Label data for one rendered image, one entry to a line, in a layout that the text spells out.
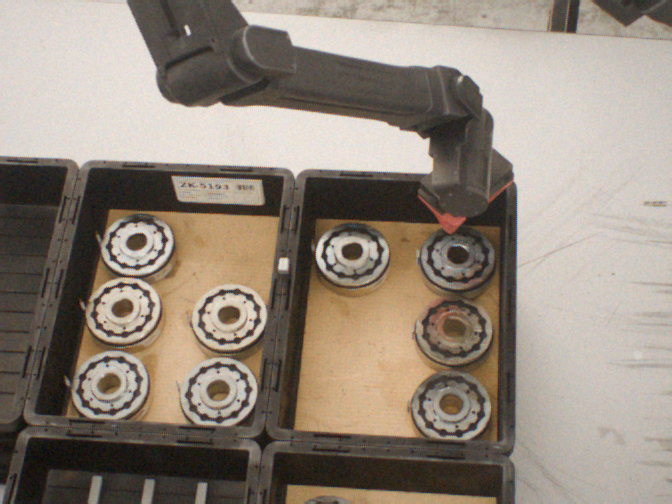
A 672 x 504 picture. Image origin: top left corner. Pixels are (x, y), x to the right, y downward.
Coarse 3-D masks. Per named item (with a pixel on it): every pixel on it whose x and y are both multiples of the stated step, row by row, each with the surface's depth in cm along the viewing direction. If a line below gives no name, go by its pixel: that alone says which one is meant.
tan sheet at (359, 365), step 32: (320, 224) 178; (384, 224) 178; (416, 224) 177; (352, 256) 175; (320, 288) 172; (384, 288) 172; (416, 288) 172; (320, 320) 170; (352, 320) 170; (384, 320) 169; (320, 352) 167; (352, 352) 167; (384, 352) 167; (416, 352) 167; (320, 384) 165; (352, 384) 165; (384, 384) 164; (416, 384) 164; (320, 416) 162; (352, 416) 162; (384, 416) 162
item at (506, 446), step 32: (512, 192) 167; (512, 224) 165; (288, 256) 164; (512, 256) 162; (288, 288) 163; (512, 288) 160; (288, 320) 159; (512, 320) 157; (512, 352) 155; (512, 384) 153; (512, 416) 150; (416, 448) 149; (448, 448) 149; (480, 448) 148; (512, 448) 149
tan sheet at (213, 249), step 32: (192, 224) 179; (224, 224) 179; (256, 224) 178; (192, 256) 176; (224, 256) 176; (256, 256) 176; (96, 288) 174; (160, 288) 174; (192, 288) 173; (256, 288) 173; (96, 352) 169; (160, 352) 168; (192, 352) 168; (160, 384) 166; (160, 416) 163
